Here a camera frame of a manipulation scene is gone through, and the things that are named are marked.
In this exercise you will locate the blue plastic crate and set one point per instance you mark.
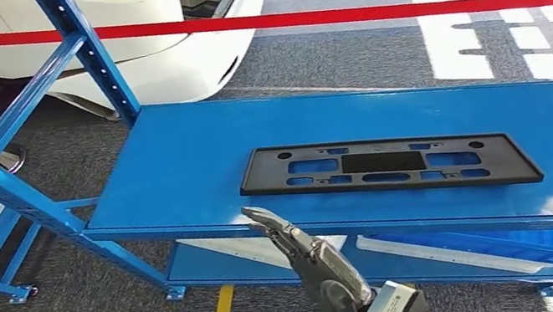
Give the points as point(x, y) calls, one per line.
point(521, 243)

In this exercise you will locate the white car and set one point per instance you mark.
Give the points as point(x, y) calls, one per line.
point(156, 73)

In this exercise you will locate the black plastic plate holder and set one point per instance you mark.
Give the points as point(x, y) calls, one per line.
point(269, 178)

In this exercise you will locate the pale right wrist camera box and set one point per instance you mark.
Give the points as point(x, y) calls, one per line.
point(392, 309)

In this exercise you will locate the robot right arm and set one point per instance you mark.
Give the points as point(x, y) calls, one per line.
point(341, 307)

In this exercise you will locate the chrome stanchion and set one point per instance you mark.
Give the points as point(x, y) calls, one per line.
point(13, 160)

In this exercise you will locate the red barrier belt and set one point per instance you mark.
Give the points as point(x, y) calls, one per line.
point(287, 19)

